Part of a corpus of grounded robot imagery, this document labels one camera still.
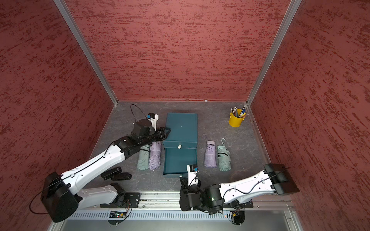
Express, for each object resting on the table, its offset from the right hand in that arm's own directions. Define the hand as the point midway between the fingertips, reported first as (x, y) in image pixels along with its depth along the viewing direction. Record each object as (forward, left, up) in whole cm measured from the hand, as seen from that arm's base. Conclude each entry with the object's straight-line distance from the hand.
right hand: (181, 184), depth 72 cm
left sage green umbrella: (+17, +24, -5) cm, 30 cm away
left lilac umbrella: (+17, +16, -2) cm, 24 cm away
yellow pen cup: (+43, -39, -5) cm, 58 cm away
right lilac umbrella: (+17, -18, -5) cm, 25 cm away
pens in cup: (+47, -41, 0) cm, 62 cm away
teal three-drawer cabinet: (+16, 0, +11) cm, 19 cm away
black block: (+6, +34, -5) cm, 35 cm away
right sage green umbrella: (+15, -26, -5) cm, 30 cm away
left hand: (+24, +7, +12) cm, 27 cm away
